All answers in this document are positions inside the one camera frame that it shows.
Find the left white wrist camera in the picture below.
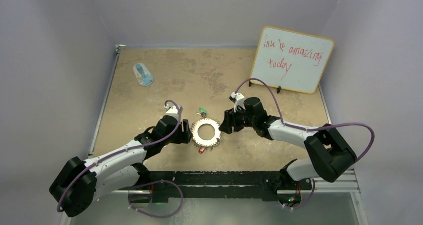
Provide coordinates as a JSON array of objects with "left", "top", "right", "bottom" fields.
[{"left": 164, "top": 105, "right": 183, "bottom": 120}]

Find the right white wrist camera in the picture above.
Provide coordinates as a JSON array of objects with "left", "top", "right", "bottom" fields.
[{"left": 229, "top": 92, "right": 246, "bottom": 112}]

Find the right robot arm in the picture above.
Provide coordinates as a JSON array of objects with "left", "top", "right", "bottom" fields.
[{"left": 219, "top": 93, "right": 357, "bottom": 189}]

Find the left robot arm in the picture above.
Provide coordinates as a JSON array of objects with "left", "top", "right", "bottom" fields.
[{"left": 49, "top": 115, "right": 192, "bottom": 217}]

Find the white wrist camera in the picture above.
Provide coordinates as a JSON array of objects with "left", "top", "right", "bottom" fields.
[
  {"left": 164, "top": 105, "right": 183, "bottom": 120},
  {"left": 229, "top": 92, "right": 246, "bottom": 112}
]

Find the whiteboard with yellow frame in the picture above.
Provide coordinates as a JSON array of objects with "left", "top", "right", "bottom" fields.
[{"left": 250, "top": 26, "right": 335, "bottom": 94}]

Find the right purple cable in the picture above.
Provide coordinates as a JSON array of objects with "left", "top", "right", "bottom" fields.
[{"left": 233, "top": 78, "right": 376, "bottom": 211}]

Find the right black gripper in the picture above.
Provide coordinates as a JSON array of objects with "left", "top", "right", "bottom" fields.
[{"left": 219, "top": 105, "right": 257, "bottom": 135}]

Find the green tag key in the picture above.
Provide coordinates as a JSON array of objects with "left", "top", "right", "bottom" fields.
[{"left": 196, "top": 107, "right": 208, "bottom": 118}]

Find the metal disc with keyrings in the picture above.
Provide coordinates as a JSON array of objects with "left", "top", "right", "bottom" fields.
[{"left": 191, "top": 118, "right": 223, "bottom": 149}]

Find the blue white blister package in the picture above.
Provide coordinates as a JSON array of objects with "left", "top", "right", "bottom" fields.
[{"left": 133, "top": 63, "right": 154, "bottom": 87}]

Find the black base beam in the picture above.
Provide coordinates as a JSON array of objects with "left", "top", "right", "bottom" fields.
[{"left": 125, "top": 163, "right": 315, "bottom": 205}]

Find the red key tag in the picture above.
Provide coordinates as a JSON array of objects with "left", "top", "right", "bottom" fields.
[{"left": 198, "top": 146, "right": 206, "bottom": 154}]

